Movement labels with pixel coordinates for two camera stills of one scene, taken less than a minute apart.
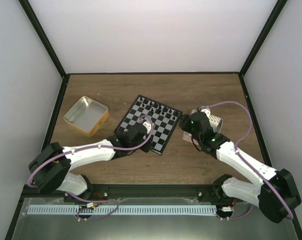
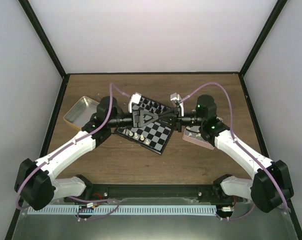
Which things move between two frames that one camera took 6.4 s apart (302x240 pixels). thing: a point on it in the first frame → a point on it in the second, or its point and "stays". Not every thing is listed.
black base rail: x=207 y=192 stays
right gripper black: x=184 y=124 → x=177 y=112
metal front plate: x=233 y=221 stays
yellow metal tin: x=86 y=115 stays
